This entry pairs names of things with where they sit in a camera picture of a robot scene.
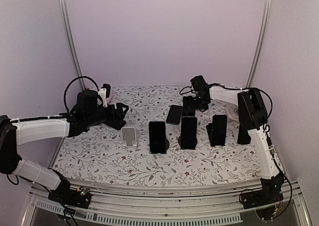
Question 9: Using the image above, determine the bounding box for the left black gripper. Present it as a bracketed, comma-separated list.
[86, 102, 129, 127]

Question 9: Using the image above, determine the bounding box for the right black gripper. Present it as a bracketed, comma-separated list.
[183, 94, 208, 110]

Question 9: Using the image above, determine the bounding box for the white grey phone stand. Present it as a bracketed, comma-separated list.
[121, 127, 138, 148]

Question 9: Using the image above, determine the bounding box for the black phone front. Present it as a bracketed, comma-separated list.
[210, 114, 227, 147]

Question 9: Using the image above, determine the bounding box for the pink phone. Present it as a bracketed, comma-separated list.
[180, 116, 197, 149]

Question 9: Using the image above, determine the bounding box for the black folding phone stand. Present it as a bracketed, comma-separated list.
[206, 123, 212, 143]

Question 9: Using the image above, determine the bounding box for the black phone teal edge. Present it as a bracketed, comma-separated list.
[166, 105, 183, 125]

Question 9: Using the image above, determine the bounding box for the black phone blue case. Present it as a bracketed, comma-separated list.
[237, 125, 251, 145]

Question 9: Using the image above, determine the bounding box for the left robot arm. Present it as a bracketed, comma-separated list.
[0, 89, 129, 203]

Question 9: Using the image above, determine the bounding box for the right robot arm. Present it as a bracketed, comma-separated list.
[188, 75, 285, 204]

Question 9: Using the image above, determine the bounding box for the black upright phone stand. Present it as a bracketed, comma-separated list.
[177, 135, 181, 145]

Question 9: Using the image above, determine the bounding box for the left black cable loop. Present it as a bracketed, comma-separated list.
[63, 76, 100, 112]

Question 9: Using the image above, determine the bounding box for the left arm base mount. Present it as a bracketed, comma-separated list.
[48, 181, 92, 209]

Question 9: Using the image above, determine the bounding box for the front aluminium rail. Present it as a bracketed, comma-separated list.
[22, 181, 305, 226]

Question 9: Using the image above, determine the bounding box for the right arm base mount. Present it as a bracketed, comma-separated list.
[239, 189, 284, 221]

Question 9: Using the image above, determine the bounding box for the right aluminium frame post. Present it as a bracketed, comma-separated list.
[245, 0, 272, 88]

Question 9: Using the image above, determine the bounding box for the aluminium frame post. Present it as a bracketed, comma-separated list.
[58, 0, 83, 77]
[245, 0, 272, 88]

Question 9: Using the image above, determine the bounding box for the left aluminium frame post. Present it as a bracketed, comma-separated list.
[58, 0, 83, 77]

